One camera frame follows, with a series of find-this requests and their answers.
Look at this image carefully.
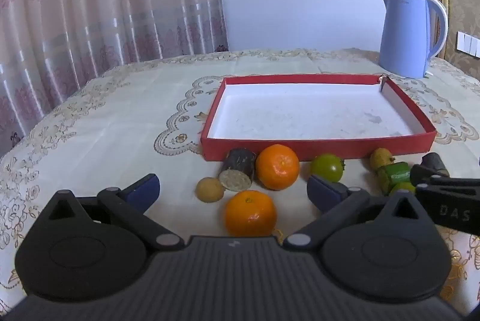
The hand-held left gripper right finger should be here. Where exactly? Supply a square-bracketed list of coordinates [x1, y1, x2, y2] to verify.
[283, 174, 437, 251]

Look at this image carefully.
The blue electric kettle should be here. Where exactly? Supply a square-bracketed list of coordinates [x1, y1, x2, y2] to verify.
[378, 0, 449, 79]

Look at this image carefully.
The orange tangerine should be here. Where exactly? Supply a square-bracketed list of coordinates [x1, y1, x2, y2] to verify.
[224, 190, 278, 237]
[255, 144, 301, 191]

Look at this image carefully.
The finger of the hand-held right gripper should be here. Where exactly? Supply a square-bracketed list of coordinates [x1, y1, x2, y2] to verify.
[410, 164, 480, 191]

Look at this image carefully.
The white wall switch panel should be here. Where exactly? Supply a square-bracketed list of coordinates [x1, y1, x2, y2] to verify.
[455, 31, 480, 57]

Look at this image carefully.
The brown longan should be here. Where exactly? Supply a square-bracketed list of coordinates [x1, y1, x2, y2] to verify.
[370, 148, 396, 172]
[196, 177, 226, 203]

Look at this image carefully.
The green cucumber piece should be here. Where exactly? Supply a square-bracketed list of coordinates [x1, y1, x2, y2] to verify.
[377, 162, 412, 194]

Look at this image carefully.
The pink floral curtain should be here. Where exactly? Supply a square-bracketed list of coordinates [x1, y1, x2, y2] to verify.
[0, 0, 229, 157]

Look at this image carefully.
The red shallow cardboard box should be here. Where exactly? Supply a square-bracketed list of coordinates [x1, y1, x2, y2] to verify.
[200, 74, 438, 162]

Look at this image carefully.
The dark sugarcane piece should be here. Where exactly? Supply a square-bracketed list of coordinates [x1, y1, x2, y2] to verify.
[218, 149, 257, 193]

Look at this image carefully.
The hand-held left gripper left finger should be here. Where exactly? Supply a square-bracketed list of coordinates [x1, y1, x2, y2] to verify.
[37, 173, 186, 251]

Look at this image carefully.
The dark eggplant piece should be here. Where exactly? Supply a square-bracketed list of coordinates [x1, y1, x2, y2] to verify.
[421, 152, 450, 175]

